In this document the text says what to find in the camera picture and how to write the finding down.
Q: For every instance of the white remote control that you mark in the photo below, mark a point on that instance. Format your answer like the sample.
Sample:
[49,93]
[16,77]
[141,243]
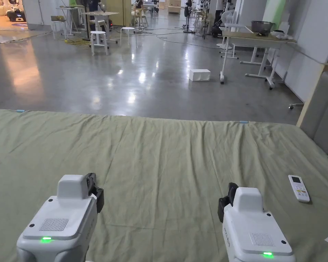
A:
[298,188]

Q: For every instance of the white box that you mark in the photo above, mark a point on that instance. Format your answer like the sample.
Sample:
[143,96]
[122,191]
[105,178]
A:
[199,75]

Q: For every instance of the white standing fan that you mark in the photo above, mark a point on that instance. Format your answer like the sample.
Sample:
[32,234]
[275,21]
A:
[227,18]

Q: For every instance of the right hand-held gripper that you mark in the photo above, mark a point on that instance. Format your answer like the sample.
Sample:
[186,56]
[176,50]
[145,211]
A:
[251,226]

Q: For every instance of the bed with pale green sheet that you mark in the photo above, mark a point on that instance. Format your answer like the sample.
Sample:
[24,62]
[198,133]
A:
[164,163]

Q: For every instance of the grey padded headboard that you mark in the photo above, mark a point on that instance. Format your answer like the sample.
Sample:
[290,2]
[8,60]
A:
[324,114]

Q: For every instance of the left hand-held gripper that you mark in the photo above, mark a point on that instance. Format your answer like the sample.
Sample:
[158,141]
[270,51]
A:
[63,218]

